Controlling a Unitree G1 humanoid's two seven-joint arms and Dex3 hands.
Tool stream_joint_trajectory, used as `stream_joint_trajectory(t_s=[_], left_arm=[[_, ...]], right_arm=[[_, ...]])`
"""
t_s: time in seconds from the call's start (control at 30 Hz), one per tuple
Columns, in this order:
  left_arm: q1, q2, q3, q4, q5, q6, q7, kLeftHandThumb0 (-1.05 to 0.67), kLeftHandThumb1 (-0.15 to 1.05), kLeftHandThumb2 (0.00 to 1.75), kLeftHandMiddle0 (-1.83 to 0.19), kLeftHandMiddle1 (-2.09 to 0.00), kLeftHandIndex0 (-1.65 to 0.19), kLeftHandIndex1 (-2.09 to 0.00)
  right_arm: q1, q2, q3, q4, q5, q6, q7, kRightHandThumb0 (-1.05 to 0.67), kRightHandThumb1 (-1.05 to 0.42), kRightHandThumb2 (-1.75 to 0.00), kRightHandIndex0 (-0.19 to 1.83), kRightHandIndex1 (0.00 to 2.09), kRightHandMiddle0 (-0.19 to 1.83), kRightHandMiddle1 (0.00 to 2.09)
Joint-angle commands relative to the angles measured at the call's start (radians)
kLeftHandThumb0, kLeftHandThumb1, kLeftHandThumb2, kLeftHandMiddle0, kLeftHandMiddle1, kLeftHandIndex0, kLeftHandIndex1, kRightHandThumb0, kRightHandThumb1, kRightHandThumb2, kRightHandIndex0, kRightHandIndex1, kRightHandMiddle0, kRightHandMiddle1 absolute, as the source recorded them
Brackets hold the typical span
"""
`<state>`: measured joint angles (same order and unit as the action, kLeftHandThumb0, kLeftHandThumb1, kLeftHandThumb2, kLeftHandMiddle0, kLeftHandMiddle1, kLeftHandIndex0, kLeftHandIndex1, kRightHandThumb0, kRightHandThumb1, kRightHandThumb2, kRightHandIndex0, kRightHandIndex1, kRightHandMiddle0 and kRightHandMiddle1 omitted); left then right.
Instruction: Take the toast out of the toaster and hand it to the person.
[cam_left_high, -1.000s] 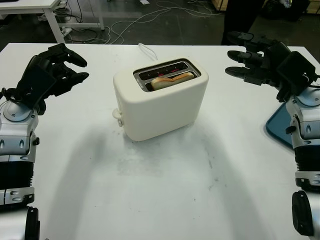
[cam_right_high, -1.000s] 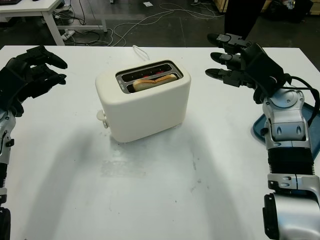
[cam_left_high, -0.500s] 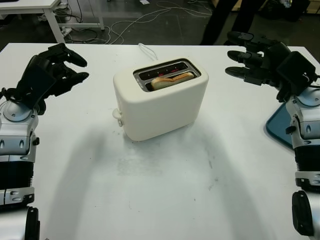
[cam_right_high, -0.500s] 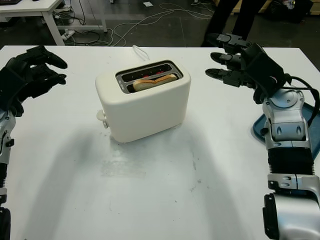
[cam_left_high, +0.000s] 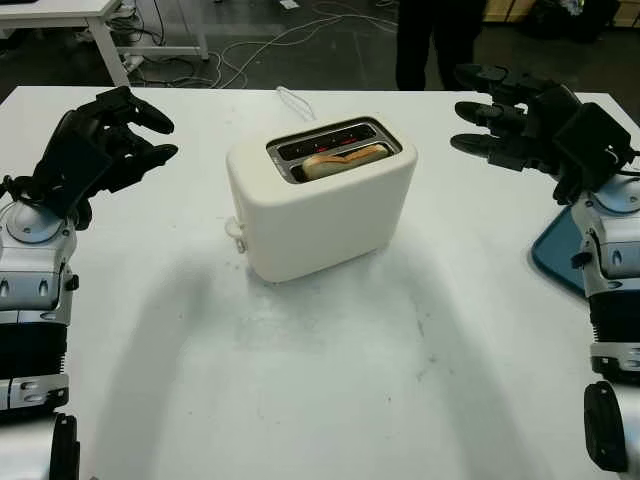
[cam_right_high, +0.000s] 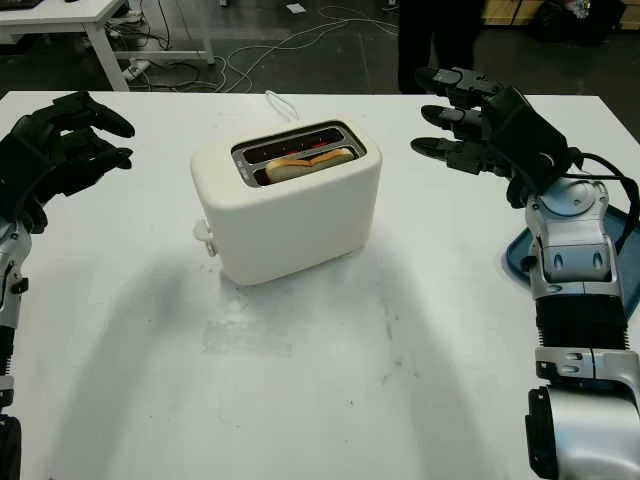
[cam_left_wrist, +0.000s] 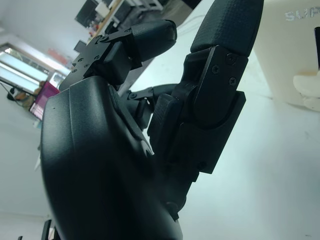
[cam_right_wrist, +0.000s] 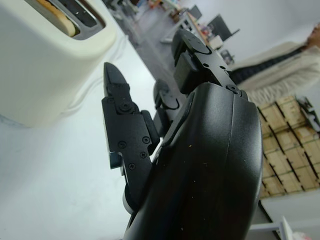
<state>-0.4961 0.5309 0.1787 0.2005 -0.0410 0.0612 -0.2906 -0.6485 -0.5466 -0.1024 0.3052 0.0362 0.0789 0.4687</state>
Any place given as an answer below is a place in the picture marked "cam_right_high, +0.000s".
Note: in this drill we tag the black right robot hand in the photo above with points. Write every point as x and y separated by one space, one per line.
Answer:
465 82

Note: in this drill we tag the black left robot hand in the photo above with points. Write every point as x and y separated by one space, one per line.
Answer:
92 122

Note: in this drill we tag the toast slice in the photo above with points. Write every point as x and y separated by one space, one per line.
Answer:
300 167

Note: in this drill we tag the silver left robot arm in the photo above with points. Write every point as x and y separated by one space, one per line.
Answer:
7 300

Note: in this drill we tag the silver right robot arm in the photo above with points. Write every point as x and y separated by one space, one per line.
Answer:
575 240

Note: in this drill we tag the person in black trousers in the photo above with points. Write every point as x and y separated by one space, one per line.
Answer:
435 45

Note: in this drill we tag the cream two-slot toaster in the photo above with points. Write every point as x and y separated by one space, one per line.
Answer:
290 225

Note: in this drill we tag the white power strip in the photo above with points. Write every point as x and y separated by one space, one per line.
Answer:
137 67

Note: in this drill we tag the wooden crate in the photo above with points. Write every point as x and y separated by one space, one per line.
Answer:
510 10

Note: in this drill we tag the white desk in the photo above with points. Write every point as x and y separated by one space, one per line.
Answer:
50 10

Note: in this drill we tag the black bag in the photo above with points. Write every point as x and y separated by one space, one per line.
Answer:
580 22

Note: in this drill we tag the black laptop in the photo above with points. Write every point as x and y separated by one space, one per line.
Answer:
20 2

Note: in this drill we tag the small grey paper sheet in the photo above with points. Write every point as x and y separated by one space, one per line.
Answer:
296 8

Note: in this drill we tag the blue plastic tray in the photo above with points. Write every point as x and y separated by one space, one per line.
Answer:
517 260

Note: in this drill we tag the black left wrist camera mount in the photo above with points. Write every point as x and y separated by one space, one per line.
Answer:
20 172

